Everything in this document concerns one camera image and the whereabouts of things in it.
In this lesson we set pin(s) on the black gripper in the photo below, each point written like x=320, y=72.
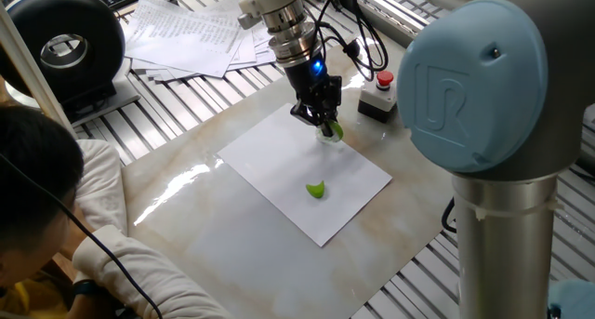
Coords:
x=313, y=89

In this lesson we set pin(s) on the green clear correction tape dispenser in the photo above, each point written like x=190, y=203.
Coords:
x=337, y=130

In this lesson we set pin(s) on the white paper sheet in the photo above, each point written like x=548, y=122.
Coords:
x=279, y=165

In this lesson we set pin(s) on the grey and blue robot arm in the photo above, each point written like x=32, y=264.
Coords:
x=479, y=86

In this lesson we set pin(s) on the right forearm white sleeve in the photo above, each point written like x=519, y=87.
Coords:
x=139, y=277

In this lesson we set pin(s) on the left forearm white sleeve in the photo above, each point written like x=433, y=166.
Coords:
x=100, y=184

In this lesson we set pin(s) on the red emergency stop button box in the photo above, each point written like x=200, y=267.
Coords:
x=376, y=100

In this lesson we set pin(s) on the green plastic cap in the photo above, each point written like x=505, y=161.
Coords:
x=316, y=190

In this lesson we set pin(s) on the pile of printed papers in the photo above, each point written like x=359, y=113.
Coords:
x=186, y=35

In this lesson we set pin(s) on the black wristwatch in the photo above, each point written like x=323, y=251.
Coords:
x=84, y=288

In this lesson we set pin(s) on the person's head black hair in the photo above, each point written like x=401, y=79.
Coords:
x=28, y=184

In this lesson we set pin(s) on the yellow shirt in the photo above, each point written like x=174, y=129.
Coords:
x=28, y=298

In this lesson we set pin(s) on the aluminium frame beam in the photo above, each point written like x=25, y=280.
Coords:
x=32, y=77

